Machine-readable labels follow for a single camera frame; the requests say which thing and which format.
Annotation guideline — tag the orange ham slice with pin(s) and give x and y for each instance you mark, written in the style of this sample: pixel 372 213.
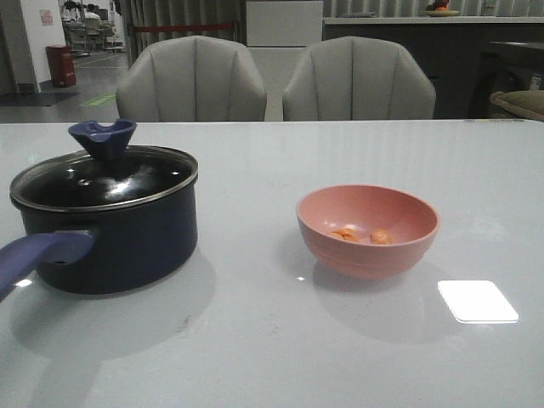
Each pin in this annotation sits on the orange ham slice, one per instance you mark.
pixel 346 234

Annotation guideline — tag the pink plastic bowl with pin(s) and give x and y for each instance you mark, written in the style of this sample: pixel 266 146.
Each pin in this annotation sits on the pink plastic bowl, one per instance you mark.
pixel 396 229

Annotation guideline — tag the glass lid blue knob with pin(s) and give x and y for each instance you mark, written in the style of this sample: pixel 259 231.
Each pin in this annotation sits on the glass lid blue knob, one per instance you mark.
pixel 108 173

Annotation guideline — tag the right beige upholstered chair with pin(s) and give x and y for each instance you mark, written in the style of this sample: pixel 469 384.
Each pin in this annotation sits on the right beige upholstered chair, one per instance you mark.
pixel 357 79

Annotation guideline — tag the beige upholstered chair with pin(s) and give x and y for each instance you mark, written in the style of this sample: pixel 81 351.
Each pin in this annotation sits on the beige upholstered chair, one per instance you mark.
pixel 193 79
pixel 357 79

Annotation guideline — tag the left beige upholstered chair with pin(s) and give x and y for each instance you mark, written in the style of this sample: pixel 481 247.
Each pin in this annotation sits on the left beige upholstered chair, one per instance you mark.
pixel 193 79

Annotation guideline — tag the white cabinet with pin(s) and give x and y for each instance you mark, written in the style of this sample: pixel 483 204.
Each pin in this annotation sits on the white cabinet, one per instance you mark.
pixel 283 24

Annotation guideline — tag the grey counter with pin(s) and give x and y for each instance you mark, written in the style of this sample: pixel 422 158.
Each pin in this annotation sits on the grey counter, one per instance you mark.
pixel 448 49

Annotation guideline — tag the fruit plate on counter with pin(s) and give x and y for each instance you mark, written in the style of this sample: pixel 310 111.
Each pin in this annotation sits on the fruit plate on counter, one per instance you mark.
pixel 440 8

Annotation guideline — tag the red bin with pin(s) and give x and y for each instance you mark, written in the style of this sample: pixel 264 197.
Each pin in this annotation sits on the red bin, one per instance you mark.
pixel 60 64

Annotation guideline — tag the beige cushion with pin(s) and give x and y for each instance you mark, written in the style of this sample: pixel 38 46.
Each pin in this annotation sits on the beige cushion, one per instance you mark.
pixel 526 104

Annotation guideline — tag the dark blue saucepan purple handle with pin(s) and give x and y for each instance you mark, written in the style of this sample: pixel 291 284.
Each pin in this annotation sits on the dark blue saucepan purple handle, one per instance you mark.
pixel 103 252

